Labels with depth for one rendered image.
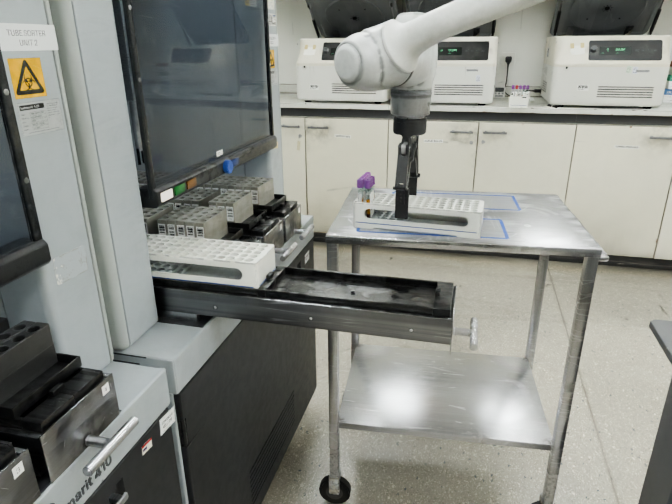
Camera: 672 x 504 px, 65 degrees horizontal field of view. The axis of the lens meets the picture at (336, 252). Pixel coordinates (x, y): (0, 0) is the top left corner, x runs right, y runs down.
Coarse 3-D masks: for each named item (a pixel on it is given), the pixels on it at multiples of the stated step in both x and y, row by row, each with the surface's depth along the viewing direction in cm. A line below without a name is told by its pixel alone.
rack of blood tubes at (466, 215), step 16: (368, 208) 125; (384, 208) 124; (416, 208) 121; (432, 208) 120; (448, 208) 121; (464, 208) 120; (480, 208) 120; (368, 224) 126; (400, 224) 124; (416, 224) 123; (432, 224) 121; (448, 224) 128; (464, 224) 127; (480, 224) 118
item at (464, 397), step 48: (384, 192) 157; (432, 192) 157; (480, 192) 156; (336, 240) 122; (384, 240) 120; (432, 240) 119; (480, 240) 118; (528, 240) 118; (576, 240) 118; (336, 336) 132; (528, 336) 170; (576, 336) 121; (336, 384) 137; (384, 384) 159; (432, 384) 159; (480, 384) 159; (528, 384) 159; (336, 432) 143; (384, 432) 142; (432, 432) 140; (480, 432) 139; (528, 432) 139; (336, 480) 148
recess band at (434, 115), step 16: (288, 112) 329; (304, 112) 326; (320, 112) 324; (336, 112) 322; (352, 112) 319; (368, 112) 317; (384, 112) 315; (432, 112) 308; (448, 112) 306; (464, 112) 304; (480, 112) 302; (496, 112) 299
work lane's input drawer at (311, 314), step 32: (160, 288) 100; (192, 288) 100; (224, 288) 98; (256, 288) 97; (288, 288) 100; (320, 288) 100; (352, 288) 100; (384, 288) 100; (416, 288) 99; (448, 288) 96; (256, 320) 97; (288, 320) 96; (320, 320) 94; (352, 320) 92; (384, 320) 91; (416, 320) 89; (448, 320) 88
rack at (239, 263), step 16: (160, 240) 108; (176, 240) 107; (192, 240) 107; (208, 240) 107; (224, 240) 106; (160, 256) 100; (176, 256) 99; (192, 256) 99; (208, 256) 99; (224, 256) 99; (240, 256) 99; (256, 256) 99; (272, 256) 103; (160, 272) 101; (176, 272) 105; (192, 272) 106; (208, 272) 106; (224, 272) 106; (240, 272) 106; (256, 272) 96
